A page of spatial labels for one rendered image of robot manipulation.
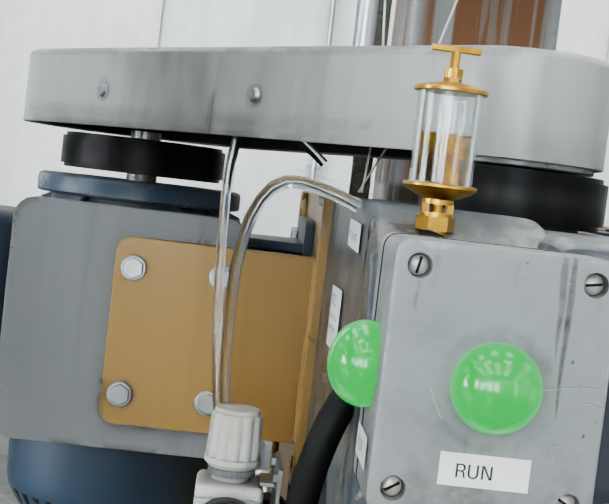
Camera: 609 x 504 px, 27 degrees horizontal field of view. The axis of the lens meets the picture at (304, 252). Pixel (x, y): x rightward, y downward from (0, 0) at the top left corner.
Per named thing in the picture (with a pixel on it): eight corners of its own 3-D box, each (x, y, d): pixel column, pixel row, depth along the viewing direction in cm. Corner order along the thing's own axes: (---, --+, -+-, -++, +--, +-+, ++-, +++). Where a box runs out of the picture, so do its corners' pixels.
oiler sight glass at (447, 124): (412, 179, 47) (423, 87, 47) (404, 179, 50) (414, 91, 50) (477, 187, 47) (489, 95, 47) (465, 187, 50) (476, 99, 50)
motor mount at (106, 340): (-15, 440, 82) (11, 194, 81) (4, 421, 89) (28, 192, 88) (412, 485, 84) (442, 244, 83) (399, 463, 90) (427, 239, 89)
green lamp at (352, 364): (324, 410, 41) (335, 320, 41) (319, 394, 44) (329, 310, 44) (401, 418, 41) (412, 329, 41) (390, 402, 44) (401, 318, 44)
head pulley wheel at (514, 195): (431, 213, 56) (438, 158, 56) (405, 208, 65) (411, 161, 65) (627, 236, 57) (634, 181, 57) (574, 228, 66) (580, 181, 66)
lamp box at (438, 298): (363, 511, 41) (397, 236, 40) (351, 478, 45) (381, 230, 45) (589, 534, 41) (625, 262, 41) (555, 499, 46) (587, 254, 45)
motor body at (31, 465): (-18, 528, 86) (20, 168, 85) (20, 475, 102) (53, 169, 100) (202, 550, 87) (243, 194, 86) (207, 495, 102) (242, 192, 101)
